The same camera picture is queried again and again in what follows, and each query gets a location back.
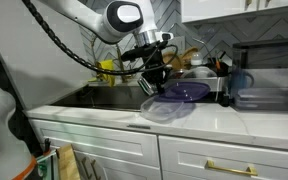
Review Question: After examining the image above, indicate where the steel utensil cup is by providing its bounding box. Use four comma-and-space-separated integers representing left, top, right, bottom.
137, 75, 157, 97

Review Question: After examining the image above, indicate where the black corrugated cable conduit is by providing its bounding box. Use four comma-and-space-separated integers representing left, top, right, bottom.
21, 0, 179, 76

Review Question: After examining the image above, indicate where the blue translucent pitcher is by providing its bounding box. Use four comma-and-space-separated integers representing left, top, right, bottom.
232, 69, 256, 99

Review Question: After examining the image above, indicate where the black utensil caddy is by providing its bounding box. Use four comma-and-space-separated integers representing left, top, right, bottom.
207, 49, 231, 78

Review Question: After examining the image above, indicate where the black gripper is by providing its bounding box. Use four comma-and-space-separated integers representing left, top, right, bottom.
143, 49, 174, 97

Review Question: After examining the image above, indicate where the white upper cabinet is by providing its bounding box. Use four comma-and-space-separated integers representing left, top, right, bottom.
181, 0, 288, 24

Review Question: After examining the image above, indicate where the white base cabinet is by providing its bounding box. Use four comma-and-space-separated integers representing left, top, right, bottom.
27, 114, 288, 180

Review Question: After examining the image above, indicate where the round bamboo plate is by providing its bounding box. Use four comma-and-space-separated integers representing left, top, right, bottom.
160, 49, 184, 71

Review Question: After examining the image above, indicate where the clear glass bowl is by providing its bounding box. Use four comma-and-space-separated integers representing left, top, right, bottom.
183, 65, 218, 80

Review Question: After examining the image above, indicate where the clear plastic storage box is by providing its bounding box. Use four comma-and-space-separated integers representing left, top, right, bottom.
233, 87, 288, 113

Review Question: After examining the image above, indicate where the gold drawer handle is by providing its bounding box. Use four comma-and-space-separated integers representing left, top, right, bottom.
205, 159, 259, 177

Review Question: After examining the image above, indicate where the white wall outlet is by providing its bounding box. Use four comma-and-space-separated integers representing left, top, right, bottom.
171, 35, 187, 51

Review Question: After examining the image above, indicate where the dark steel bowl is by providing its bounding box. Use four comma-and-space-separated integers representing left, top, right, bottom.
172, 68, 189, 80

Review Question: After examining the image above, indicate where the clear plastic tupperware container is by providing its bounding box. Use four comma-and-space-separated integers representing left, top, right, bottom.
139, 95, 196, 123

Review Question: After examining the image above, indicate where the bamboo cutting board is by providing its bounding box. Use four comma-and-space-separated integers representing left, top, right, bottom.
180, 46, 200, 70

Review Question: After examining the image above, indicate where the stainless steel sink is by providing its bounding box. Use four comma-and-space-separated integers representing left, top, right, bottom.
49, 84, 156, 113

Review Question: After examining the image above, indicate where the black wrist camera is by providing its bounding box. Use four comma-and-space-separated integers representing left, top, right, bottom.
120, 41, 169, 63

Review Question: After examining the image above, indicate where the yellow rubber glove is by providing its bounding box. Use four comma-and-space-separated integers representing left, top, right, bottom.
95, 59, 117, 88

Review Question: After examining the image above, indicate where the purple translucent tupperware lid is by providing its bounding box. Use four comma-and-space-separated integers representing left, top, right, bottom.
153, 81, 212, 103

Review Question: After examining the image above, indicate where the bronze cabinet door handle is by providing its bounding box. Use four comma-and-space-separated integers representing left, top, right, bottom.
80, 156, 92, 180
90, 159, 103, 180

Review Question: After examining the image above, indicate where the black countertop appliance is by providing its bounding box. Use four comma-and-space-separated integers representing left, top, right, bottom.
232, 37, 288, 95

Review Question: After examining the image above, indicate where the small black bottle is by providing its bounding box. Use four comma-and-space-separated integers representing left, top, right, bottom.
220, 87, 232, 108

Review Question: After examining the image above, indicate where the clear baby bottle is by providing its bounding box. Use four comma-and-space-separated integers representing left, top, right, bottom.
190, 51, 205, 68

